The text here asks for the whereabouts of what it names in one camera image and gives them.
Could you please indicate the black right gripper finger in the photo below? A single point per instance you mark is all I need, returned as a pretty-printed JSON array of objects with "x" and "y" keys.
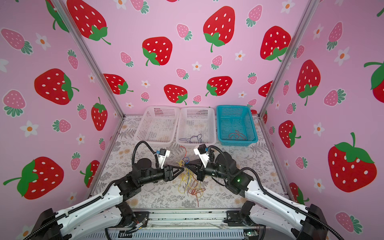
[
  {"x": 201, "y": 176},
  {"x": 195, "y": 165}
]

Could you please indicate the white plastic basket left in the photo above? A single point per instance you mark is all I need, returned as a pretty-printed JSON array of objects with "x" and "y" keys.
[{"x": 158, "y": 126}]

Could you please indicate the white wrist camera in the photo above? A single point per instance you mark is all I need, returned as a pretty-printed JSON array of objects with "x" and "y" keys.
[
  {"x": 162, "y": 154},
  {"x": 202, "y": 152}
]

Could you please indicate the white plastic basket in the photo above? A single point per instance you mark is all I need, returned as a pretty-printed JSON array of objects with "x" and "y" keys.
[
  {"x": 196, "y": 126},
  {"x": 158, "y": 126}
]

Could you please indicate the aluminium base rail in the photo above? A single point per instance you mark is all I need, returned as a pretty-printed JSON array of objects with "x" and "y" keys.
[{"x": 188, "y": 224}]

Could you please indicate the aluminium frame post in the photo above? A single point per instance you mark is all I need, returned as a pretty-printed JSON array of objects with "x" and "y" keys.
[
  {"x": 79, "y": 40},
  {"x": 300, "y": 30}
]

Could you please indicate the white plastic basket middle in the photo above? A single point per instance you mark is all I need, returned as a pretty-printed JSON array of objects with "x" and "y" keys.
[{"x": 196, "y": 126}]

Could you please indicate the teal plastic basket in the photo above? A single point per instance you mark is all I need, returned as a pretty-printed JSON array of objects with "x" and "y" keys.
[{"x": 236, "y": 126}]

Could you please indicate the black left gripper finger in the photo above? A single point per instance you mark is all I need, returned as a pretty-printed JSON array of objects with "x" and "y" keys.
[
  {"x": 174, "y": 174},
  {"x": 176, "y": 169}
]

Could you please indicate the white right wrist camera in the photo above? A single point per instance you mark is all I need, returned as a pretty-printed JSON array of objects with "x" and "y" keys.
[{"x": 202, "y": 152}]

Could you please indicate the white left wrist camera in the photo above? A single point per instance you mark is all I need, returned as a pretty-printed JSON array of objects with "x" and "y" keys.
[{"x": 162, "y": 154}]

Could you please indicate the aluminium frame post left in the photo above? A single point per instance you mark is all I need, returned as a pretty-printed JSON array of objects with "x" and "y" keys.
[{"x": 79, "y": 40}]

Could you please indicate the aluminium frame post right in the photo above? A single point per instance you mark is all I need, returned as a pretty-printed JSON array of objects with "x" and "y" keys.
[{"x": 300, "y": 30}]

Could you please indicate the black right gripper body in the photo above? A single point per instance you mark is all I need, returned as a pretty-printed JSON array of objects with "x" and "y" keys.
[{"x": 212, "y": 170}]

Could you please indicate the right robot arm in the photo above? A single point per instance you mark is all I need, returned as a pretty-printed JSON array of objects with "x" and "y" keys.
[{"x": 268, "y": 208}]

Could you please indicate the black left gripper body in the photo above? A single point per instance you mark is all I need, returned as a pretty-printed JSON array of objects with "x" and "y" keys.
[{"x": 158, "y": 175}]

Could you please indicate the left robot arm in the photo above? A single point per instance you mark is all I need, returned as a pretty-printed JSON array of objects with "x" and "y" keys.
[{"x": 109, "y": 208}]

